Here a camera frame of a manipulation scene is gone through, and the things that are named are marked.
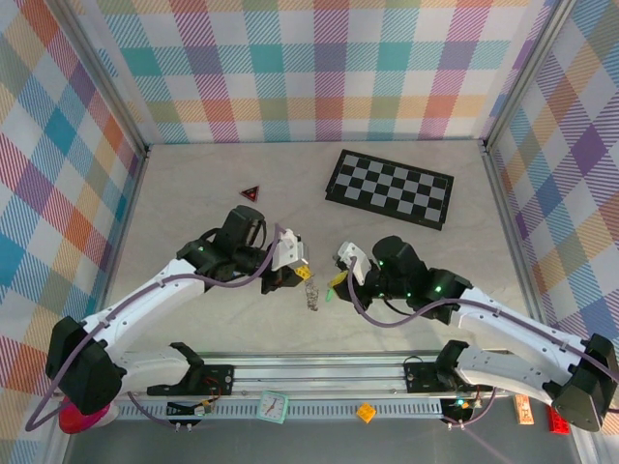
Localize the teal square clock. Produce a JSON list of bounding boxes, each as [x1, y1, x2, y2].
[[257, 390, 290, 425]]

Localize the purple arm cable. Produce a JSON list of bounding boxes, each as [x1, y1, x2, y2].
[[348, 255, 619, 429], [24, 222, 284, 432]]

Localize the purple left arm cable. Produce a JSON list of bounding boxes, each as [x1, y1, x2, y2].
[[24, 222, 284, 432]]

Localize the black grey chessboard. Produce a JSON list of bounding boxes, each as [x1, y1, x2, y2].
[[323, 148, 456, 232]]

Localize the pink plastic dome toy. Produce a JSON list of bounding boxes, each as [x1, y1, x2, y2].
[[57, 403, 120, 435]]

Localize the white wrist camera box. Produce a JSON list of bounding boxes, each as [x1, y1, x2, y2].
[[270, 228, 305, 273], [336, 241, 371, 286]]

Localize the aluminium frame post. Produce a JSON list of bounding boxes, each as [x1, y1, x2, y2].
[[482, 0, 579, 152], [57, 0, 149, 159]]

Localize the black power connector board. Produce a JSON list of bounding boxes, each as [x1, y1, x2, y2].
[[440, 396, 478, 424], [166, 396, 215, 418]]

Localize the red toy brick with studs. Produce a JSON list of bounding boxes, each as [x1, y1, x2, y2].
[[547, 406, 572, 436]]

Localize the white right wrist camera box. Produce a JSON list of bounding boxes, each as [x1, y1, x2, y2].
[[336, 241, 371, 286]]

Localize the grey slotted cable duct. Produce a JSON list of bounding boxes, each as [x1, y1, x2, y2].
[[115, 399, 446, 421]]

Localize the orange wooden block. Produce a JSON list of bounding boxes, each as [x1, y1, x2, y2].
[[514, 394, 535, 426]]

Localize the aluminium frame side bar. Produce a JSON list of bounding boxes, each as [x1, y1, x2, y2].
[[481, 139, 550, 330], [85, 147, 151, 330]]

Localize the silver bead chain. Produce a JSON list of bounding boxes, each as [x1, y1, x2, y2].
[[303, 275, 321, 312]]

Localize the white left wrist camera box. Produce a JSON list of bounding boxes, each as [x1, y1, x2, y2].
[[270, 228, 305, 273]]

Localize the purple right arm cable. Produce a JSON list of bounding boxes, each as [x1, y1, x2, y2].
[[348, 255, 619, 429]]

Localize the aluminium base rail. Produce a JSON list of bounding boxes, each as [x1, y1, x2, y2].
[[52, 350, 589, 402]]

